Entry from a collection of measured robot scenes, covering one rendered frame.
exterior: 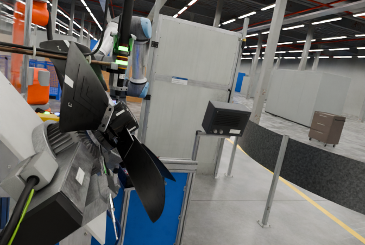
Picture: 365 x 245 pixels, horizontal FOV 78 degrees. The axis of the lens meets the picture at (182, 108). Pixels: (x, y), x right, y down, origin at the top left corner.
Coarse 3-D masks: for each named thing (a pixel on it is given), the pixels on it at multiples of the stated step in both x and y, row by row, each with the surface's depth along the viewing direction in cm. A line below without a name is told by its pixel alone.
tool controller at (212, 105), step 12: (216, 108) 135; (228, 108) 138; (240, 108) 143; (204, 120) 147; (216, 120) 139; (228, 120) 141; (240, 120) 143; (216, 132) 140; (228, 132) 145; (240, 132) 147
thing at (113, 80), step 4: (112, 64) 82; (116, 64) 84; (108, 68) 84; (112, 68) 83; (116, 68) 84; (112, 72) 83; (116, 72) 84; (112, 76) 85; (116, 76) 85; (112, 80) 85; (116, 80) 85; (112, 84) 85; (116, 84) 86; (112, 88) 85; (116, 88) 85; (120, 88) 86; (124, 88) 87
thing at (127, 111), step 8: (120, 104) 78; (112, 112) 77; (128, 112) 77; (112, 120) 76; (120, 120) 76; (128, 120) 77; (136, 120) 87; (112, 128) 76; (120, 128) 77; (128, 128) 78; (136, 128) 80; (104, 136) 75; (112, 136) 79; (104, 144) 75; (112, 144) 79
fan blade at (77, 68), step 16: (80, 64) 56; (64, 80) 48; (80, 80) 55; (96, 80) 63; (64, 96) 48; (80, 96) 55; (96, 96) 62; (64, 112) 48; (80, 112) 56; (96, 112) 64; (64, 128) 48; (80, 128) 57; (96, 128) 68
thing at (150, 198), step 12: (132, 156) 73; (144, 156) 67; (132, 168) 73; (144, 168) 67; (156, 168) 59; (132, 180) 73; (144, 180) 68; (156, 180) 61; (144, 192) 69; (156, 192) 62; (144, 204) 70; (156, 204) 64; (156, 216) 65
